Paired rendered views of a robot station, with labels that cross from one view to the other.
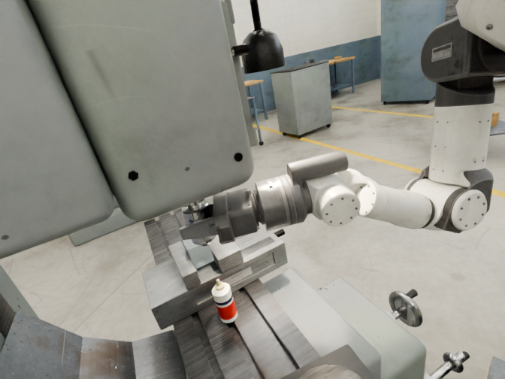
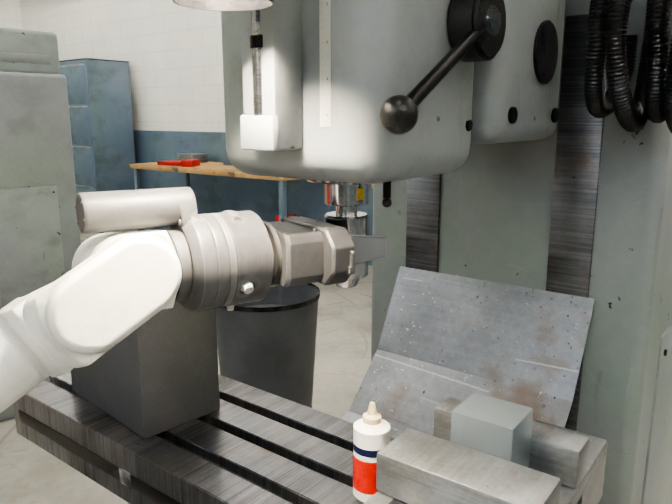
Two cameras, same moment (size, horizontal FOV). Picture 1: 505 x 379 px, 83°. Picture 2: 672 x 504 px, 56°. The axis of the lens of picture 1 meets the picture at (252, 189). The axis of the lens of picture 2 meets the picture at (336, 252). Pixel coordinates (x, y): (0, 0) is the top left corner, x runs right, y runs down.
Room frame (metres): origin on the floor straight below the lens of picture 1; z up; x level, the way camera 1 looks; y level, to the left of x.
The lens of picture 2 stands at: (0.99, -0.24, 1.37)
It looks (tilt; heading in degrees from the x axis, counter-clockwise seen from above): 12 degrees down; 149
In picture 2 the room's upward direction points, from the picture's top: straight up
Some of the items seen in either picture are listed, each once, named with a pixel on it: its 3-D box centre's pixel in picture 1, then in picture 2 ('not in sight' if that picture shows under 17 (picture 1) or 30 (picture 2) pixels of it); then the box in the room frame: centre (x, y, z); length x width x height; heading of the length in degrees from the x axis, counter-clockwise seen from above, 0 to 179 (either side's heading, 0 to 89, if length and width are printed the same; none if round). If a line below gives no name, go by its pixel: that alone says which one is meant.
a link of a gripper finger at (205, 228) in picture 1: (199, 231); not in sight; (0.41, 0.10, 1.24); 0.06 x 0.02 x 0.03; 92
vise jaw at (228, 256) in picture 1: (219, 246); (464, 484); (0.62, 0.11, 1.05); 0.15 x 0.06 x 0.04; 23
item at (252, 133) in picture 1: (229, 82); (269, 25); (0.48, 0.00, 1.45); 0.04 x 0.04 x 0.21; 21
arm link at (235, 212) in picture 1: (250, 210); (269, 256); (0.44, 0.01, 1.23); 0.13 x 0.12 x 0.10; 2
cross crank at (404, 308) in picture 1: (397, 313); not in sight; (0.62, -0.36, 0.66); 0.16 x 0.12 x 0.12; 111
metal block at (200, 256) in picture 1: (198, 250); (490, 438); (0.60, 0.16, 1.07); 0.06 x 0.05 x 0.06; 23
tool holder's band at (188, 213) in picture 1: (195, 207); (346, 218); (0.44, 0.10, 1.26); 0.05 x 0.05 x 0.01
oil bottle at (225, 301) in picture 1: (223, 298); (371, 448); (0.48, 0.11, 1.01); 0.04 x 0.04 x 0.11
